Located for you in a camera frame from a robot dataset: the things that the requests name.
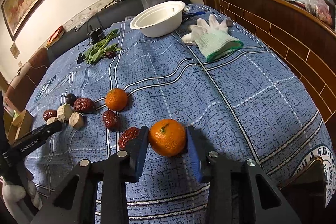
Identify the gloved left hand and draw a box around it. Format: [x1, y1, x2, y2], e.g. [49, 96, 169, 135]
[2, 169, 43, 223]

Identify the green leafy vegetable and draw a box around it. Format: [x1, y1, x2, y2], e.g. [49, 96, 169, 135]
[81, 28, 121, 65]

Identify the red jujube date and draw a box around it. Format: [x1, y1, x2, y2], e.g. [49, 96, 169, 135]
[118, 127, 140, 150]
[73, 98, 95, 113]
[43, 109, 57, 121]
[102, 110, 120, 132]

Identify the blue pen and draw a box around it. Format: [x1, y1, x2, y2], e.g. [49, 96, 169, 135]
[182, 11, 205, 18]

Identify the dark date near vegetable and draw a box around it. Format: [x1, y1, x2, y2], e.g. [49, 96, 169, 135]
[104, 51, 116, 59]

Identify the blue plaid tablecloth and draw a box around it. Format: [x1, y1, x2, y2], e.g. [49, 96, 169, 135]
[26, 20, 335, 223]

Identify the wooden cabinet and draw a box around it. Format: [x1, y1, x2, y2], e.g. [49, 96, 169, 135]
[204, 0, 335, 136]

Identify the white knit glove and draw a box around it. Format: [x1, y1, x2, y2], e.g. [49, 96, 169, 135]
[182, 14, 244, 62]

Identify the black leather sofa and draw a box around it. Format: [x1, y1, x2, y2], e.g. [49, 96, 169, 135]
[47, 0, 193, 62]

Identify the red flat box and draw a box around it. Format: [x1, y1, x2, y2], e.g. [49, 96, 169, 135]
[46, 26, 65, 48]

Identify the cardboard tray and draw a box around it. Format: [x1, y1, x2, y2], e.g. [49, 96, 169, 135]
[7, 110, 34, 144]

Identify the white bowl stack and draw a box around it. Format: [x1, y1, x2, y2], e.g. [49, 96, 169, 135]
[130, 1, 185, 38]

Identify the brown armchair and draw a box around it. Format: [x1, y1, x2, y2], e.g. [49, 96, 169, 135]
[4, 47, 50, 113]

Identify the large orange mandarin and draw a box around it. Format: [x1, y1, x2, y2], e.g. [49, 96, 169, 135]
[148, 119, 186, 157]

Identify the small black device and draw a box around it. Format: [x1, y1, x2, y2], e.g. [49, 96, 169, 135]
[88, 25, 106, 44]

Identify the dark plum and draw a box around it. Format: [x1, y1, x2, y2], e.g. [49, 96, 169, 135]
[66, 93, 77, 107]

